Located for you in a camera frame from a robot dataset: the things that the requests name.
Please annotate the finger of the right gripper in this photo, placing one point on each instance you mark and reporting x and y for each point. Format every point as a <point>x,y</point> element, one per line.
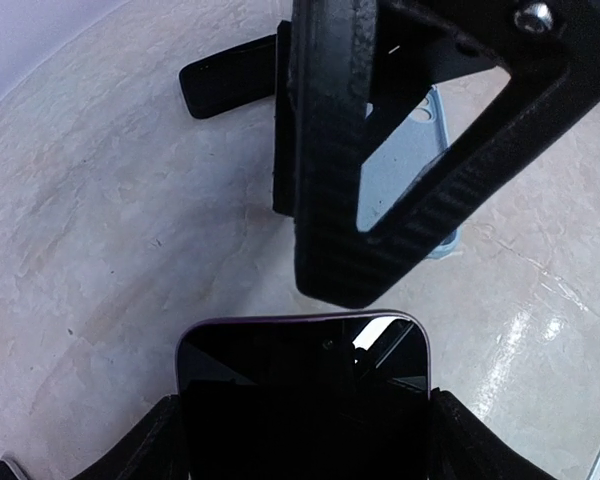
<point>324,65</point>
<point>554,81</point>

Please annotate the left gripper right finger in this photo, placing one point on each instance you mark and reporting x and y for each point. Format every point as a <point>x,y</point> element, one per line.
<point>462,447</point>

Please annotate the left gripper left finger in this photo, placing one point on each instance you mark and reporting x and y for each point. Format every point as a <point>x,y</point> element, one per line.
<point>153,449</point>

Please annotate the light blue phone case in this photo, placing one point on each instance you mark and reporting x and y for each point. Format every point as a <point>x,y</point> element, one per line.
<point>399,160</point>

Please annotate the black phone purple edge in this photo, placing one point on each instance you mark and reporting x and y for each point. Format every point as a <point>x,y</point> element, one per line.
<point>335,396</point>

